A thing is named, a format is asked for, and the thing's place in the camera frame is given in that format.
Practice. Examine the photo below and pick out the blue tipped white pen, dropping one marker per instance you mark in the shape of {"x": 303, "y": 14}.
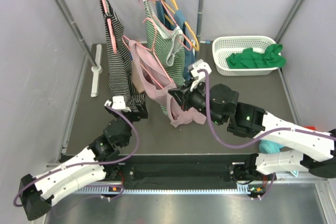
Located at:
{"x": 205, "y": 42}

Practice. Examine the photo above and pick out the black white striped tank top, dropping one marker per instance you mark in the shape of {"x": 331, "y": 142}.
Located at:
{"x": 120, "y": 64}

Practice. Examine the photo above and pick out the brown cardboard sheet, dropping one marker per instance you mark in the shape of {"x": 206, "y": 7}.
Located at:
{"x": 136, "y": 79}

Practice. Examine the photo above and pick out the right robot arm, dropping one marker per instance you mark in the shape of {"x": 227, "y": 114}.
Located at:
{"x": 309, "y": 150}

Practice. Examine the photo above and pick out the red cube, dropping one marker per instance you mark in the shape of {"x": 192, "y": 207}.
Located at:
{"x": 310, "y": 127}

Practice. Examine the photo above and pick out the green white striped tank top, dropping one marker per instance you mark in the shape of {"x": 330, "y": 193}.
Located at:
{"x": 168, "y": 45}

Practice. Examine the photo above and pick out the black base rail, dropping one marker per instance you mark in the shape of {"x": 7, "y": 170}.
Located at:
{"x": 185, "y": 171}

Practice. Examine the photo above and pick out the pink hanger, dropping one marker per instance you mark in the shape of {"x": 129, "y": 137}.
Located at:
{"x": 109, "y": 23}
{"x": 126, "y": 41}
{"x": 170, "y": 18}

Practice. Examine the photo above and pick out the pink hanger under black top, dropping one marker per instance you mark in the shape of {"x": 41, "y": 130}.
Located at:
{"x": 109, "y": 23}

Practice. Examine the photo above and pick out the pink hanger under green top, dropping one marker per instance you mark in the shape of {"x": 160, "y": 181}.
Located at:
{"x": 170, "y": 18}

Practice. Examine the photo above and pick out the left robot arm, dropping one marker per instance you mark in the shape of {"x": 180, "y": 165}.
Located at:
{"x": 97, "y": 161}

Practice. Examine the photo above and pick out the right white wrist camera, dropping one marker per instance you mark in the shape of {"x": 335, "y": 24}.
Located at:
{"x": 198, "y": 71}

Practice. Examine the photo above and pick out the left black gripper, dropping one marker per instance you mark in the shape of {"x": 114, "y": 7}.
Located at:
{"x": 142, "y": 114}

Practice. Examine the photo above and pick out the pink tank top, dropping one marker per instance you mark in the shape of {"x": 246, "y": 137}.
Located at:
{"x": 156, "y": 86}

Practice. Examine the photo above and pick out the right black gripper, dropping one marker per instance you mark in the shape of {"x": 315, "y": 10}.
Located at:
{"x": 183, "y": 95}

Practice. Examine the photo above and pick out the white slotted cable duct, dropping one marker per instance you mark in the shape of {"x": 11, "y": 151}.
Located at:
{"x": 109, "y": 190}

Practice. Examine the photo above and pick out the white plastic basket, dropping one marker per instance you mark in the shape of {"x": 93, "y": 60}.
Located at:
{"x": 223, "y": 47}

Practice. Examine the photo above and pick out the green garment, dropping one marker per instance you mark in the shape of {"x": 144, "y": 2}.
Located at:
{"x": 249, "y": 59}

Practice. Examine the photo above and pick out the blue tank top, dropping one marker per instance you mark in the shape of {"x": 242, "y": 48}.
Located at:
{"x": 189, "y": 55}

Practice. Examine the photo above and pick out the yellow hanger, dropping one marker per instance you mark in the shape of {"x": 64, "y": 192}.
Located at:
{"x": 172, "y": 6}

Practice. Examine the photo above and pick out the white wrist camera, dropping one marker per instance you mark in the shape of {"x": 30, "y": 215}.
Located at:
{"x": 198, "y": 71}
{"x": 117, "y": 103}

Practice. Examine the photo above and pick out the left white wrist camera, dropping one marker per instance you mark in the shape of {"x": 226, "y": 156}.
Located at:
{"x": 117, "y": 103}

